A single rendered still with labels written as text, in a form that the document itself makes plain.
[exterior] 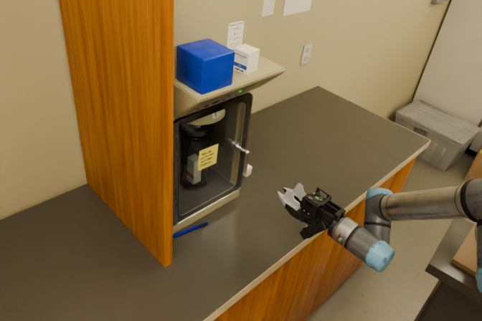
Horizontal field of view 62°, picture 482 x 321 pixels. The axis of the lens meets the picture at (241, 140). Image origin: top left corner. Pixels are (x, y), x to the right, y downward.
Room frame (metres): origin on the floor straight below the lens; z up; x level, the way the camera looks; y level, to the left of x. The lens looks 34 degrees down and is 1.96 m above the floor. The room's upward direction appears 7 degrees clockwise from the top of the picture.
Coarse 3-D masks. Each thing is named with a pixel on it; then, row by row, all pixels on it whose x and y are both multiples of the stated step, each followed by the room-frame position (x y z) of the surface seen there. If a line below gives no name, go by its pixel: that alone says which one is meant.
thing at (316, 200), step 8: (304, 200) 0.85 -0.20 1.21; (312, 200) 0.85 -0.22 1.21; (320, 200) 0.85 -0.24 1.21; (328, 200) 0.85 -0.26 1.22; (304, 208) 0.85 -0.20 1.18; (312, 208) 0.83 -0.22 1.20; (320, 208) 0.83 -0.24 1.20; (328, 208) 0.83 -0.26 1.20; (336, 208) 0.83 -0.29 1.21; (304, 216) 0.84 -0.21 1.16; (312, 216) 0.82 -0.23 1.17; (320, 216) 0.83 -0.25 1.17; (328, 216) 0.81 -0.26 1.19; (336, 216) 0.79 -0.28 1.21; (344, 216) 0.81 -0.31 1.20; (312, 224) 0.82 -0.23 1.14; (328, 224) 0.81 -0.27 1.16; (328, 232) 0.78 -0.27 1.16
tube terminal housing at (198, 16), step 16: (176, 0) 0.91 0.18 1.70; (192, 0) 0.94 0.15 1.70; (208, 0) 0.98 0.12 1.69; (224, 0) 1.01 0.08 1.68; (240, 0) 1.06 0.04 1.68; (256, 0) 1.10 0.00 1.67; (176, 16) 0.91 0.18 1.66; (192, 16) 0.94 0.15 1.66; (208, 16) 0.98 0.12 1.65; (224, 16) 1.02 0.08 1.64; (240, 16) 1.06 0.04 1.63; (256, 16) 1.11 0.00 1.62; (176, 32) 0.91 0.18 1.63; (192, 32) 0.94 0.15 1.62; (208, 32) 0.98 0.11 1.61; (224, 32) 1.02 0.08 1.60; (256, 32) 1.12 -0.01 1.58; (176, 48) 0.91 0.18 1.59; (176, 64) 0.91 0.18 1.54; (192, 112) 0.95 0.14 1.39; (208, 208) 1.01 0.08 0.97
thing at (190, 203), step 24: (240, 96) 1.08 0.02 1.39; (192, 120) 0.94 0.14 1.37; (216, 120) 1.00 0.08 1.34; (240, 120) 1.08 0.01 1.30; (192, 144) 0.94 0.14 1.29; (216, 144) 1.01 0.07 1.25; (192, 168) 0.94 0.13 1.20; (216, 168) 1.01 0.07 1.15; (240, 168) 1.10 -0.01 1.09; (192, 192) 0.94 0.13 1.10; (216, 192) 1.02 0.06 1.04
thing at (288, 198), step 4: (280, 192) 0.93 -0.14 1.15; (288, 192) 0.89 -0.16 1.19; (292, 192) 0.89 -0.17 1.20; (280, 196) 0.91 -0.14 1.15; (284, 196) 0.90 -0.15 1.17; (288, 196) 0.89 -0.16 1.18; (292, 196) 0.88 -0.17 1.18; (280, 200) 0.90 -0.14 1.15; (284, 200) 0.90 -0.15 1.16; (288, 200) 0.89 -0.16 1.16; (292, 200) 0.88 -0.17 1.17; (284, 204) 0.89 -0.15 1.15; (288, 204) 0.88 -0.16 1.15; (292, 204) 0.88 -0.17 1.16; (296, 204) 0.87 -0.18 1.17; (296, 208) 0.87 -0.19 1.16
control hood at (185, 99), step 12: (264, 60) 1.08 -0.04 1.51; (252, 72) 0.99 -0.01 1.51; (264, 72) 1.00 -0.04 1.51; (276, 72) 1.02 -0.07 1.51; (180, 84) 0.88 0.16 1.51; (240, 84) 0.92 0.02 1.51; (252, 84) 0.97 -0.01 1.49; (180, 96) 0.86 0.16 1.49; (192, 96) 0.83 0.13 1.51; (204, 96) 0.83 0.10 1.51; (216, 96) 0.86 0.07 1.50; (180, 108) 0.86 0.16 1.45; (192, 108) 0.86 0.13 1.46
